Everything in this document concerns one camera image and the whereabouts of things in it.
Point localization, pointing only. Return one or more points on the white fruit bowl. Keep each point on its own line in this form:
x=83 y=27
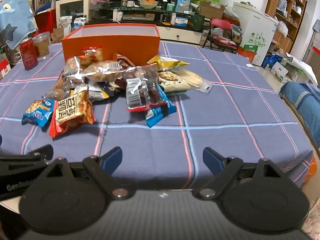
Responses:
x=148 y=4

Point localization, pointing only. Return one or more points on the clear packet of beige crackers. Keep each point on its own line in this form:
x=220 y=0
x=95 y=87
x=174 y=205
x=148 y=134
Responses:
x=197 y=80

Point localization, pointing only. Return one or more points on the white glass door cabinet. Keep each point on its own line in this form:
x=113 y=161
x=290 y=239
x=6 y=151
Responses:
x=73 y=10

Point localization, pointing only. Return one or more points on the blue striped bedding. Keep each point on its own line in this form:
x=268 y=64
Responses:
x=302 y=102

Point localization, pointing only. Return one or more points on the white pillow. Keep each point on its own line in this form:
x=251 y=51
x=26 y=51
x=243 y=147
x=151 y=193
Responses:
x=302 y=66

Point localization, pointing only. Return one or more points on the blue star print cloth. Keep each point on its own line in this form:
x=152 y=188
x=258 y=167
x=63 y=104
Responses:
x=15 y=22

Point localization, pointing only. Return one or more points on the brown cardboard box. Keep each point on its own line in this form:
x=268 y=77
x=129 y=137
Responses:
x=211 y=10

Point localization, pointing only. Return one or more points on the white chocolate cookie packet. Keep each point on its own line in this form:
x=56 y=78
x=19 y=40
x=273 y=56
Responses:
x=171 y=81

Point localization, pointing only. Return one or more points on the orange cardboard box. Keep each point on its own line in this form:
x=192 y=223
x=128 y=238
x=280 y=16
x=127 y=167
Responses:
x=112 y=43

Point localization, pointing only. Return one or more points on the silver nut packet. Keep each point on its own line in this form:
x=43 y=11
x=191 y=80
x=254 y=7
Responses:
x=71 y=72

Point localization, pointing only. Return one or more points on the white chest freezer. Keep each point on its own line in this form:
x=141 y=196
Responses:
x=257 y=30

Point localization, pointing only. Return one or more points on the clear packet of red snacks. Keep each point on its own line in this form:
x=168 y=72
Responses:
x=142 y=87

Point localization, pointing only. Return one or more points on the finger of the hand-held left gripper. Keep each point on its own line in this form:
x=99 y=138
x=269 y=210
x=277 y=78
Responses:
x=37 y=155

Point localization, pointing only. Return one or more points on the clear bag of brown pastries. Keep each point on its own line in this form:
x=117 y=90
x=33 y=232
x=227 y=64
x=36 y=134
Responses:
x=105 y=71

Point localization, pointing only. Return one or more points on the blue wafer packet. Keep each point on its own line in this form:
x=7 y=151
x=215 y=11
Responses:
x=160 y=111

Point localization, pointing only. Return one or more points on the red storage box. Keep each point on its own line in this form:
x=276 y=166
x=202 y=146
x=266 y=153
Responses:
x=46 y=21

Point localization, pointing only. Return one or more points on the blue chip cookie packet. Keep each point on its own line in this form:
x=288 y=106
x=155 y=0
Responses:
x=37 y=111

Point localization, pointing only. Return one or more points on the clear plastic jar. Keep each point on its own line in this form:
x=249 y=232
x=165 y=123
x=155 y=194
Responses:
x=42 y=46

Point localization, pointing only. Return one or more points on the red soda can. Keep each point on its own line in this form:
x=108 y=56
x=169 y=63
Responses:
x=28 y=55

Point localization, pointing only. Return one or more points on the red folding chair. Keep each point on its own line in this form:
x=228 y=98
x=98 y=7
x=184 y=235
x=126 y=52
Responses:
x=221 y=25

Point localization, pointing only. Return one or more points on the yellow chip packet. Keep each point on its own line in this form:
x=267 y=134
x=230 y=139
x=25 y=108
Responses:
x=167 y=62

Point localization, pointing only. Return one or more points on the red cream snack packet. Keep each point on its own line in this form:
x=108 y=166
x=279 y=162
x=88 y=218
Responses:
x=71 y=112

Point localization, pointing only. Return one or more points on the blue white carton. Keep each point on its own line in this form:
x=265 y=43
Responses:
x=183 y=3

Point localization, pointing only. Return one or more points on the glass television stand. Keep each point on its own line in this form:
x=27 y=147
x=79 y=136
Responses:
x=150 y=13

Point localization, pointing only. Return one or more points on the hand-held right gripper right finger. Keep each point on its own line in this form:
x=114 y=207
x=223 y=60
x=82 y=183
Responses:
x=212 y=158

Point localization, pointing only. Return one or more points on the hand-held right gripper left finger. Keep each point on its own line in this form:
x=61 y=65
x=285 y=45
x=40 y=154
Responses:
x=112 y=157

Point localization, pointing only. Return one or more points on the brown orange snack packet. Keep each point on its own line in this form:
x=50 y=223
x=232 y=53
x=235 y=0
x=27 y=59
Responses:
x=53 y=94

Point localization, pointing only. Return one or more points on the dark red snack packet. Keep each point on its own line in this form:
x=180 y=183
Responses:
x=123 y=60

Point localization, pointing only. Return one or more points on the checked blue tablecloth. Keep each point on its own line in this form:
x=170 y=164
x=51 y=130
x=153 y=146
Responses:
x=150 y=140

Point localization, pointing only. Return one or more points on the orange peanut packet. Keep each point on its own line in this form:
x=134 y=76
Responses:
x=93 y=55

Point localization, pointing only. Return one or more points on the green snack packet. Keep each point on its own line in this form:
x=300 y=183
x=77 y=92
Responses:
x=175 y=93

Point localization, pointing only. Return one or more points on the white blue bag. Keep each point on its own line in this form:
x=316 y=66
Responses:
x=79 y=24

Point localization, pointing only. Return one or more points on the wooden shelf unit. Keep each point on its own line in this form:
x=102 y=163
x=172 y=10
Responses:
x=287 y=7

